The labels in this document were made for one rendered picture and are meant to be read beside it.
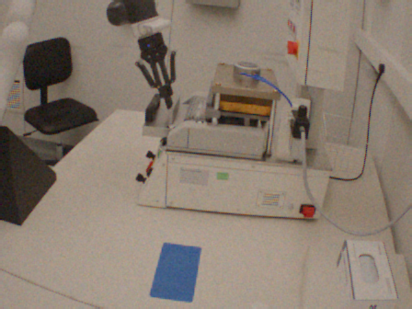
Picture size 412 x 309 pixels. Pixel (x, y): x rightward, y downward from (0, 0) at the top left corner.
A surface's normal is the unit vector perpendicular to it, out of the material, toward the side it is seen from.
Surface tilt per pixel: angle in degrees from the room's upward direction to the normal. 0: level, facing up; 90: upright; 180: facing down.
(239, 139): 90
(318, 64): 90
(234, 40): 90
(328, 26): 90
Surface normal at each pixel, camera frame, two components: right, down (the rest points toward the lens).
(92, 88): -0.21, 0.40
